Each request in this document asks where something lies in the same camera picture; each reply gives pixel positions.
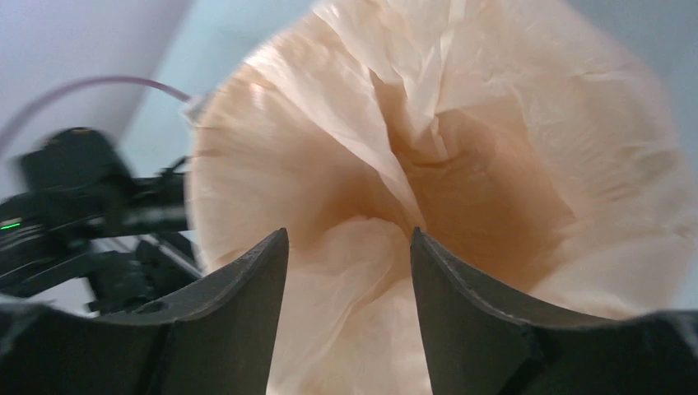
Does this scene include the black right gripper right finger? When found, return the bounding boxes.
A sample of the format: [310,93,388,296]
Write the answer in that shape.
[411,229,697,395]

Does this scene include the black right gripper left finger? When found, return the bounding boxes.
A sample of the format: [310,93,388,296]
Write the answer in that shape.
[1,229,289,394]

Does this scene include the translucent cream trash bag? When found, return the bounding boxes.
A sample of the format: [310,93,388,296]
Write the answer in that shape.
[188,1,697,394]

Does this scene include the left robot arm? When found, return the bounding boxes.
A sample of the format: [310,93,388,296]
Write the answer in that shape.
[1,128,202,314]

